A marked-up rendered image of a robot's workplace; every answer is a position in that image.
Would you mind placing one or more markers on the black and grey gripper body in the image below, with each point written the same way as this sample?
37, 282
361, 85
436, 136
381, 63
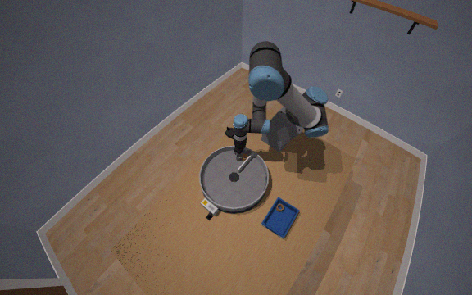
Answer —
239, 142

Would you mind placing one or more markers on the blue open crate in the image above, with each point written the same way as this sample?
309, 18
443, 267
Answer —
278, 221

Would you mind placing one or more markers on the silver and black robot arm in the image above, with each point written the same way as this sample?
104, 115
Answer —
268, 81

